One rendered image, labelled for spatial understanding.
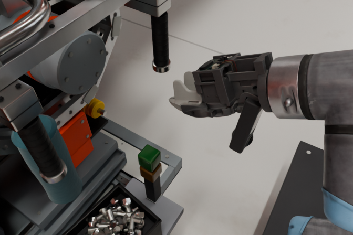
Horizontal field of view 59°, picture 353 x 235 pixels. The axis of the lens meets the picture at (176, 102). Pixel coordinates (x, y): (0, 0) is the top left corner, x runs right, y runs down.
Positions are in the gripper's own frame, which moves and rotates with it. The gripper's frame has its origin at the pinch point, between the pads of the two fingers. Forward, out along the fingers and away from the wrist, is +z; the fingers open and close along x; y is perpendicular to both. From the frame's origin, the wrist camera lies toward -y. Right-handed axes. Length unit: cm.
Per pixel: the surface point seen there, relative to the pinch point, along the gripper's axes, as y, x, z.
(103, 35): 13.4, -15.7, 32.8
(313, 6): -29, -214, 34
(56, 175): -2.6, 21.4, 12.0
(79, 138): -11.5, -0.8, 42.5
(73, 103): -0.2, -1.3, 37.7
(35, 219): -35, 15, 64
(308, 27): -37, -185, 31
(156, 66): 4.2, -10.4, 12.2
